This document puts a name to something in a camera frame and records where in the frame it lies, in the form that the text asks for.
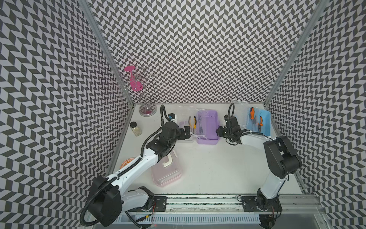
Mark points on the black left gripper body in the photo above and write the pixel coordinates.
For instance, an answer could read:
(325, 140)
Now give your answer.
(179, 135)

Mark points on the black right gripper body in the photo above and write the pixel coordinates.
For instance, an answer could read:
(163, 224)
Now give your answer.
(230, 131)

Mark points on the purple toolbox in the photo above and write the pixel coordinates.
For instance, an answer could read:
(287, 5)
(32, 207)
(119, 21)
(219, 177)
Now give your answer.
(203, 124)

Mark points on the pink toolbox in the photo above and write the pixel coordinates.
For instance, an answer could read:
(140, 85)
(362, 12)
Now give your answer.
(167, 171)

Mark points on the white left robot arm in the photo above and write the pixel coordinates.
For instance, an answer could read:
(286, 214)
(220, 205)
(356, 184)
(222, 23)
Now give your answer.
(109, 196)

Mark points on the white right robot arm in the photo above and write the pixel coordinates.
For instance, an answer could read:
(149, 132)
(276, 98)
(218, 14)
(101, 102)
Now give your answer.
(282, 158)

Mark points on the blue toolbox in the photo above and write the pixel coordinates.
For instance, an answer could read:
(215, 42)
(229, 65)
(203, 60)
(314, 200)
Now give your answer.
(242, 113)

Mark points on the silver ratchet wrench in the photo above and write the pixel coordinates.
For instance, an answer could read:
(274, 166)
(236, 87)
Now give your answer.
(200, 122)

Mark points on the yellow black pliers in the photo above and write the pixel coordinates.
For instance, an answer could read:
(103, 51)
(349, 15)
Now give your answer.
(192, 122)

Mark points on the glass jar black lid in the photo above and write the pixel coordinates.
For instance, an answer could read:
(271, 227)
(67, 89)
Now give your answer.
(135, 128)

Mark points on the orange patterned plate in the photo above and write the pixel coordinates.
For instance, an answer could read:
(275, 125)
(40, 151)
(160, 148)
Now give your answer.
(126, 162)

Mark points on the pink glass on rack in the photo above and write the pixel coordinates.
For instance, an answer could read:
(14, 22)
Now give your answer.
(136, 85)

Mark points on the orange handled screwdriver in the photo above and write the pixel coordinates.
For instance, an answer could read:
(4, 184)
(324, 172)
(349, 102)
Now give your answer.
(252, 115)

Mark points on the orange handled pliers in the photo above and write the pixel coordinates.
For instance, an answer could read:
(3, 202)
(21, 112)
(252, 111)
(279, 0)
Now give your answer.
(259, 124)

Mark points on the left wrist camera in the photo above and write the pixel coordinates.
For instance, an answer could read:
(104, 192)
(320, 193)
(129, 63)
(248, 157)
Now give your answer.
(173, 117)

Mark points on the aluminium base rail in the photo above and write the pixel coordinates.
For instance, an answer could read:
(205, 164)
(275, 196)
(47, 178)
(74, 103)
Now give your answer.
(289, 211)

